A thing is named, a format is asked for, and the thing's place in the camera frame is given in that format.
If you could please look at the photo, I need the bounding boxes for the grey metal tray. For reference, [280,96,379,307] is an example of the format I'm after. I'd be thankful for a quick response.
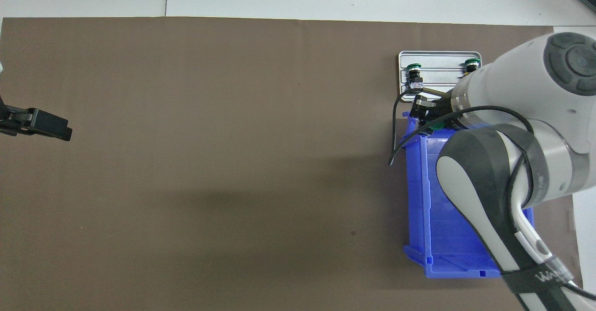
[398,50,482,102]

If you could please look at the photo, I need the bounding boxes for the blue plastic storage bin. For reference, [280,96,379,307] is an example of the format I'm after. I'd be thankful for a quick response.
[401,111,536,279]

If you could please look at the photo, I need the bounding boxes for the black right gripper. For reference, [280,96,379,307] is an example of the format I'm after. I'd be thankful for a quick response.
[409,95,489,131]

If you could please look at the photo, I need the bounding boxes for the brown paper table mat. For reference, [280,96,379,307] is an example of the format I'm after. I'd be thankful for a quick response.
[0,17,586,311]

